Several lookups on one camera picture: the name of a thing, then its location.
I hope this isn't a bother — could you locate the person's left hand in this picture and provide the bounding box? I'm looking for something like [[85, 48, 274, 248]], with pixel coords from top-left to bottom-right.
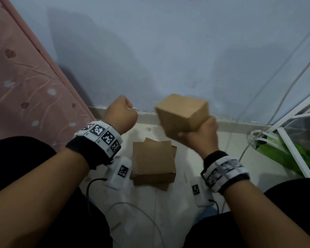
[[103, 95, 139, 135]]

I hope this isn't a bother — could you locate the person's right hand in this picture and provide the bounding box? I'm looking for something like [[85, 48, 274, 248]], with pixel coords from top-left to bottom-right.
[[178, 116, 219, 160]]

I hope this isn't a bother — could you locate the taped brown cardboard box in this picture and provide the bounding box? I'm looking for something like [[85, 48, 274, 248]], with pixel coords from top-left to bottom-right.
[[134, 137, 178, 192]]

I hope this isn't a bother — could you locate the person's left forearm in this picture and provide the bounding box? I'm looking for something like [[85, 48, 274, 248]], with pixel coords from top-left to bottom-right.
[[0, 148, 90, 248]]

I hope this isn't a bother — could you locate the person's right forearm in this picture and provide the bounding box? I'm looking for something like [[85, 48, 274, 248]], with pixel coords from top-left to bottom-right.
[[223, 179, 310, 248]]

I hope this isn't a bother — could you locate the person's right blue shoe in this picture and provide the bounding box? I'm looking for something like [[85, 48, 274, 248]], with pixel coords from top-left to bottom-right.
[[199, 206, 224, 221]]

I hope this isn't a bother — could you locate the left wrist marker band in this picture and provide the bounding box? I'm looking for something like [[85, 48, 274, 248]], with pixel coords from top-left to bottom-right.
[[66, 121, 124, 170]]

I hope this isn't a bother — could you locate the wrist marker band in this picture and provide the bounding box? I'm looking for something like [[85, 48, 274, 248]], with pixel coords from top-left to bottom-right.
[[66, 121, 124, 170], [201, 150, 250, 195]]

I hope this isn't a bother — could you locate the right wrist marker band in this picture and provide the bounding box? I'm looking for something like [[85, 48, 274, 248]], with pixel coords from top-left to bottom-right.
[[201, 150, 250, 195]]

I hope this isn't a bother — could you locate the green plastic bag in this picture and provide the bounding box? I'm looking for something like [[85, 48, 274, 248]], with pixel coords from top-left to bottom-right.
[[256, 141, 310, 176]]

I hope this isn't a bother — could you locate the white metal rack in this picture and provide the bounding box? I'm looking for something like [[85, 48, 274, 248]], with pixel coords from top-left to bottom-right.
[[267, 87, 310, 178]]

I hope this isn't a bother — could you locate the pink floral bedsheet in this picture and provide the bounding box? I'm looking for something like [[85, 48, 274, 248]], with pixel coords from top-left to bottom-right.
[[0, 0, 96, 153]]

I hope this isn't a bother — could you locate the coiled white cable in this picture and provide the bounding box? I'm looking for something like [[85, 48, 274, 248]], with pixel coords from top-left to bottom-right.
[[247, 130, 277, 150]]

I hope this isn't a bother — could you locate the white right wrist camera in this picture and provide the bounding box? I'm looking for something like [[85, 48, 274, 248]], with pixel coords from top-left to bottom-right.
[[191, 177, 214, 207]]

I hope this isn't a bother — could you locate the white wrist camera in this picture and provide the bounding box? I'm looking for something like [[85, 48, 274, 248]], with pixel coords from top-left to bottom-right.
[[191, 177, 214, 207], [104, 156, 132, 190]]

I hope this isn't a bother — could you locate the black right camera cable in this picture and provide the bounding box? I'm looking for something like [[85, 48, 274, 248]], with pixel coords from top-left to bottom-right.
[[209, 199, 220, 215]]

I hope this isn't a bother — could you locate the black camera cable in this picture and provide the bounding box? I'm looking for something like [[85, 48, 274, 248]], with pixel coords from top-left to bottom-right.
[[209, 199, 220, 215], [86, 178, 108, 217]]

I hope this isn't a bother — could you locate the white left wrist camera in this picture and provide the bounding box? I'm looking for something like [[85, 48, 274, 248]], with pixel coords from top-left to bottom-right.
[[104, 156, 132, 190]]

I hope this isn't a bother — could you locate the black left camera cable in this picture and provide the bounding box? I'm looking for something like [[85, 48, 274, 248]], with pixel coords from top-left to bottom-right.
[[86, 178, 108, 217]]

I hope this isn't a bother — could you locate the white floor cable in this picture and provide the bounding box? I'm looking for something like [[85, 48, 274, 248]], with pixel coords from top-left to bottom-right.
[[107, 203, 166, 248]]

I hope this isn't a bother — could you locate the thin grey wall cable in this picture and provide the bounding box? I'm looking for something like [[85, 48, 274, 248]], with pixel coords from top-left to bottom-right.
[[239, 49, 310, 162]]

